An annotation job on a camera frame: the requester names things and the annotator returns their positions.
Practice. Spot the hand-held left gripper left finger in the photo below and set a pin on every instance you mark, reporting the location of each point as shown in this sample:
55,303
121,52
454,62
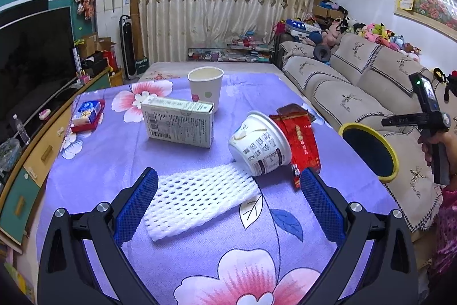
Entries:
137,205

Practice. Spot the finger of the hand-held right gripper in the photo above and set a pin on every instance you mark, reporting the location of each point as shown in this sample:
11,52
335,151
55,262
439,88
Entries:
403,120

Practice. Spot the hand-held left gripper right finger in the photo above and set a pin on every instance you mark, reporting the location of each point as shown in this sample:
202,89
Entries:
321,205

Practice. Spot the yellow rimmed dark trash bin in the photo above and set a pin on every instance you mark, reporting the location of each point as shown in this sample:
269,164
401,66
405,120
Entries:
367,151

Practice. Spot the white foam fruit net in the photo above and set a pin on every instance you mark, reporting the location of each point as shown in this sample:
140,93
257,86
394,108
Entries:
200,197

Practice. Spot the white tea box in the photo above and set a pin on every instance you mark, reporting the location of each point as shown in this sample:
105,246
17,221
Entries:
178,122

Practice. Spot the person's right forearm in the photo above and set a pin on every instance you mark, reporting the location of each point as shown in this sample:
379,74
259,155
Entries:
448,226

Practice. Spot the person's right hand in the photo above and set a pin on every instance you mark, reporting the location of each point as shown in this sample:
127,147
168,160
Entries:
452,155

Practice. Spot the black red plush toy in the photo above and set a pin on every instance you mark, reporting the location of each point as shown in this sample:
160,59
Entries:
450,85

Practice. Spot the black yellow plush toy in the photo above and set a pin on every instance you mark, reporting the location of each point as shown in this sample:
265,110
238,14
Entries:
438,74

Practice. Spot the purple floral tablecloth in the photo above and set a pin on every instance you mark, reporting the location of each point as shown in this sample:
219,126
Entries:
117,155

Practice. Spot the beige sofa with covers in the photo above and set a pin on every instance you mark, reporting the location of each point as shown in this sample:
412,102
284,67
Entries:
357,83

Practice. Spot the red snack packet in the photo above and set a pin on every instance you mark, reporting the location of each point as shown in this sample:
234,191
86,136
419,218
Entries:
300,144

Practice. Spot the white plastic yogurt tub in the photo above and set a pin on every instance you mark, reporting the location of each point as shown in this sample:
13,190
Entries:
257,147

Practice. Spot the row of plush toys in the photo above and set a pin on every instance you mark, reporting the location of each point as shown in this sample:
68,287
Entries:
375,31

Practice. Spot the red tray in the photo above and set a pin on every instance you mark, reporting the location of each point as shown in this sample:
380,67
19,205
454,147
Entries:
84,128

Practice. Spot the dark neck pillow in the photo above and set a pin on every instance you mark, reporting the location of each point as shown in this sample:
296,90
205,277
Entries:
323,53

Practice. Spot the teal wooden television cabinet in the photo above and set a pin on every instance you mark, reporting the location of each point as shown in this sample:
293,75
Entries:
21,205

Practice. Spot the small pink toy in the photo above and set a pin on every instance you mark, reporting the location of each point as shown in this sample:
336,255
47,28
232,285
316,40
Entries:
44,115

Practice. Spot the white paper cup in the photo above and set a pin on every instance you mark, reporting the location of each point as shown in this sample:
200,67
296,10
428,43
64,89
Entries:
205,90

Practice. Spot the clear water bottle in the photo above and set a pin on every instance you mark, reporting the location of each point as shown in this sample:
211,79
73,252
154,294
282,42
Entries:
22,131

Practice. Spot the glass ashtray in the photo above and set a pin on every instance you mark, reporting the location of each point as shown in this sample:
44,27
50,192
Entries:
10,155

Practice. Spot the green white box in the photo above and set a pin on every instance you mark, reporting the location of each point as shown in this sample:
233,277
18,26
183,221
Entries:
141,66

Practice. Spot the blue star cushion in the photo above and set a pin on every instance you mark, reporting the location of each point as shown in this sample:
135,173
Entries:
301,26

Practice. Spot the red box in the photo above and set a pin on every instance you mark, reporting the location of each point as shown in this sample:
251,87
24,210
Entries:
110,62

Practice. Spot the black tower fan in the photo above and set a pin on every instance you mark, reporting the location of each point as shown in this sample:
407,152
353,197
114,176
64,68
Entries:
127,47

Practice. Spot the open cardboard box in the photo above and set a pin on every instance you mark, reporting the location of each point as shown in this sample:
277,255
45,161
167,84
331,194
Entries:
89,46

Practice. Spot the black flat television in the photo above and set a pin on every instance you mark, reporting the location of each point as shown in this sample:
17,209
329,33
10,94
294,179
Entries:
35,69

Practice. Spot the pile of books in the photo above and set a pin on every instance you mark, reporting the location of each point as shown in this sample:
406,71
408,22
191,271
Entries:
251,42

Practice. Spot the glass low table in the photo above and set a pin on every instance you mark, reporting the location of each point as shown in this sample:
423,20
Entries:
228,56

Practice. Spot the brown wooden board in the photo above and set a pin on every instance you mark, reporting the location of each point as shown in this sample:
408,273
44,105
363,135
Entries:
137,22

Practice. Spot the white standing air conditioner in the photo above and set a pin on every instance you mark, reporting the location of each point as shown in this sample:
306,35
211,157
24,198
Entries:
112,5

